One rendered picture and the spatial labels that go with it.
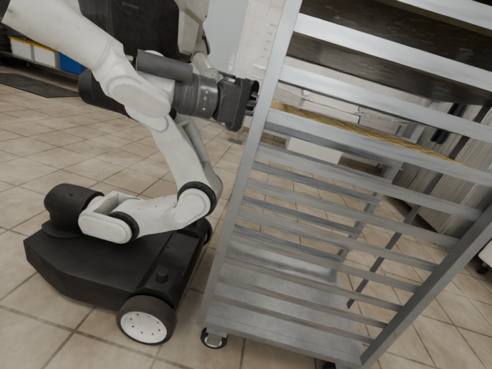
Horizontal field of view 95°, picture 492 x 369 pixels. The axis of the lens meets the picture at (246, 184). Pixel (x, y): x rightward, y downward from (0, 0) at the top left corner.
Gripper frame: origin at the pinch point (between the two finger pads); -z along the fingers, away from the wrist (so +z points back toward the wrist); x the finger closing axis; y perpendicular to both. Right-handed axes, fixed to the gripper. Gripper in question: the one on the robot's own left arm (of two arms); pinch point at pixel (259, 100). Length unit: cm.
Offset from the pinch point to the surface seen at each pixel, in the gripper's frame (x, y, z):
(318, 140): -8.9, 18.0, -21.9
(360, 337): -62, -4, -68
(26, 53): -54, 56, 490
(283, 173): -27.1, 13.6, -14.4
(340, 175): -8.5, -19.6, -40.5
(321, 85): 9.2, -25.7, -29.9
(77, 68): -54, 98, 412
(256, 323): -72, -20, -37
